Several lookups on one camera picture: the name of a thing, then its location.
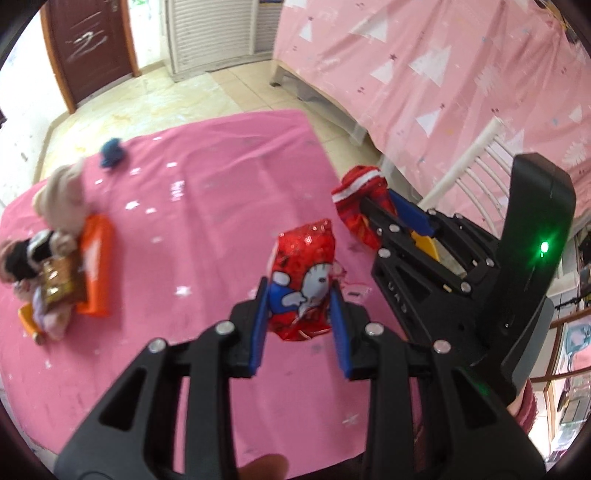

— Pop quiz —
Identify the brown wooden door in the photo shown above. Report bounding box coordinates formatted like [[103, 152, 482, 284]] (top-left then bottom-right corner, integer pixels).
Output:
[[40, 0, 141, 113]]

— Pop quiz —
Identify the white metal chair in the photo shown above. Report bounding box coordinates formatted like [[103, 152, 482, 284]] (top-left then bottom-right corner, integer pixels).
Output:
[[419, 117, 514, 237]]

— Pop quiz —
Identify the blue yarn ball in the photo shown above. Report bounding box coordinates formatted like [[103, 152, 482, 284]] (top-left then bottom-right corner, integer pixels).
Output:
[[100, 138, 125, 169]]

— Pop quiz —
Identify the pink tree-print bed curtain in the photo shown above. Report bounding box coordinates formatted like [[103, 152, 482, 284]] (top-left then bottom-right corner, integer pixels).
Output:
[[273, 1, 590, 215]]

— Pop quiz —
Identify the left hand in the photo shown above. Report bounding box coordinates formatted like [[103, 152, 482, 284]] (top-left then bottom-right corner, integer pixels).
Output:
[[238, 454, 288, 480]]

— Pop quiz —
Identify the red cartoon snack wrapper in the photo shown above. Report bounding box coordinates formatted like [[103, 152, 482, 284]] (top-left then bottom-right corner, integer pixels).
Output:
[[269, 218, 335, 342]]

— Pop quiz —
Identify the gold foil wrapper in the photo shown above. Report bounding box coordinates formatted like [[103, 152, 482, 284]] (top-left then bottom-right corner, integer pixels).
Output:
[[40, 251, 87, 310]]

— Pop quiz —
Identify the white louvered wardrobe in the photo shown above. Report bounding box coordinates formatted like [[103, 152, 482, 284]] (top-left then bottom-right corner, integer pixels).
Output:
[[160, 0, 283, 82]]

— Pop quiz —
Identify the beige plush toy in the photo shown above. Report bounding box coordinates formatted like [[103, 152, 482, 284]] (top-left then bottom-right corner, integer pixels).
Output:
[[32, 161, 89, 238]]

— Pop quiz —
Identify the black white plush toy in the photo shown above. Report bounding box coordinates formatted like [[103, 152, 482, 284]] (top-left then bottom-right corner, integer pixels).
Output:
[[1, 229, 77, 284]]

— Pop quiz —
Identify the bed frame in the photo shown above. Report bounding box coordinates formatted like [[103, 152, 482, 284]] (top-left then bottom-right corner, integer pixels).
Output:
[[269, 59, 385, 174]]

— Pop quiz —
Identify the pink starry table cloth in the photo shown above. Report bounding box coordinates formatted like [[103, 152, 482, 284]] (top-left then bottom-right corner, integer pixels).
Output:
[[1, 110, 369, 476]]

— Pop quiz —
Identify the red striped sock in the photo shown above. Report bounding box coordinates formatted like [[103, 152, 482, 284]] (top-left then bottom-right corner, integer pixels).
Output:
[[332, 165, 397, 251]]

